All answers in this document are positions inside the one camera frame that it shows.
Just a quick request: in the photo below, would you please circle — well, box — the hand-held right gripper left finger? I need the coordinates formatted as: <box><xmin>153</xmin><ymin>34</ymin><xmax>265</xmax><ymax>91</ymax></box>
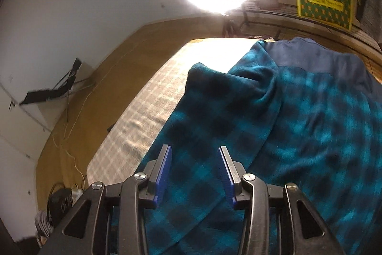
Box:
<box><xmin>37</xmin><ymin>145</ymin><xmax>173</xmax><ymax>255</ymax></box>

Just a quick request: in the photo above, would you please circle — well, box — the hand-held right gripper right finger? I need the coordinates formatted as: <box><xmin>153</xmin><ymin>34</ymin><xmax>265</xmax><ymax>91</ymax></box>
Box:
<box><xmin>219</xmin><ymin>146</ymin><xmax>347</xmax><ymax>255</ymax></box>

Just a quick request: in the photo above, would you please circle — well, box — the teal plaid fleece jacket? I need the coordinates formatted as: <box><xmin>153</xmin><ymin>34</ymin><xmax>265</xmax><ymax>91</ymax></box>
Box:
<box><xmin>112</xmin><ymin>37</ymin><xmax>382</xmax><ymax>255</ymax></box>

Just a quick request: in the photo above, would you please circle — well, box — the beige plaid blanket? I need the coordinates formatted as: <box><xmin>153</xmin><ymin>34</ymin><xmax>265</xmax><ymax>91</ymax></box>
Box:
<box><xmin>86</xmin><ymin>38</ymin><xmax>260</xmax><ymax>185</ymax></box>

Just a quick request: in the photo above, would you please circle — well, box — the black folded light stand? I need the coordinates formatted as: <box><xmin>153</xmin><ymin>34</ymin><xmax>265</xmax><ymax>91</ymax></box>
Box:
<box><xmin>19</xmin><ymin>58</ymin><xmax>96</xmax><ymax>108</ymax></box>

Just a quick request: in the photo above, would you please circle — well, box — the black tripod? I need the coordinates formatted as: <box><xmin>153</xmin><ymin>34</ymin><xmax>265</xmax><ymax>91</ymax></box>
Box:
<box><xmin>222</xmin><ymin>11</ymin><xmax>249</xmax><ymax>36</ymax></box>

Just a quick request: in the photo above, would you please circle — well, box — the white floor cable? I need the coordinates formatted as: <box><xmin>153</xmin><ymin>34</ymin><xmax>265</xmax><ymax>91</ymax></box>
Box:
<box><xmin>51</xmin><ymin>76</ymin><xmax>97</xmax><ymax>185</ymax></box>

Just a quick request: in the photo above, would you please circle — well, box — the coiled white cable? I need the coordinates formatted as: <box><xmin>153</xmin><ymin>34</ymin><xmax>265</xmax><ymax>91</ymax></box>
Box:
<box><xmin>35</xmin><ymin>210</ymin><xmax>53</xmax><ymax>239</ymax></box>

